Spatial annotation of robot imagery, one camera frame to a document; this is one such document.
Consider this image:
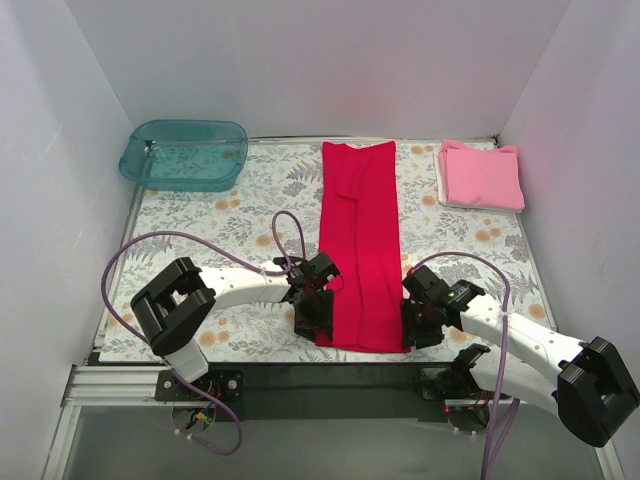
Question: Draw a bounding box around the teal transparent plastic bin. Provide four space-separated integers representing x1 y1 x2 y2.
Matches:
119 119 248 192

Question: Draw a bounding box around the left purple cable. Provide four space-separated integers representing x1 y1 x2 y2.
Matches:
103 210 307 456

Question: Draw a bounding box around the aluminium frame rail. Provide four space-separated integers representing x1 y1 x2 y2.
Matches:
62 366 165 406

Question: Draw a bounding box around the red t shirt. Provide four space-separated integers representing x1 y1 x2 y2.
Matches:
315 142 409 354

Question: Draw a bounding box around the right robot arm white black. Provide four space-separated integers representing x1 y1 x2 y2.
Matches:
402 266 639 447

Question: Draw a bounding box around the folded pink t shirt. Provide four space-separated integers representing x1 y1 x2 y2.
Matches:
439 140 525 213

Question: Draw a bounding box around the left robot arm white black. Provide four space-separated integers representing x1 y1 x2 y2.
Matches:
131 253 341 383

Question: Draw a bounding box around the floral patterned table mat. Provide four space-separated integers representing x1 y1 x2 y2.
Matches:
98 141 554 363

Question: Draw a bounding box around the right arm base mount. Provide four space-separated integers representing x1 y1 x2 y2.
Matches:
417 368 488 402

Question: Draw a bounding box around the folded white t shirt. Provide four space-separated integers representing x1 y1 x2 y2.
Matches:
434 154 459 208

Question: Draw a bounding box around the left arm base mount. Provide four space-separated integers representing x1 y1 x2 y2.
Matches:
154 369 244 402

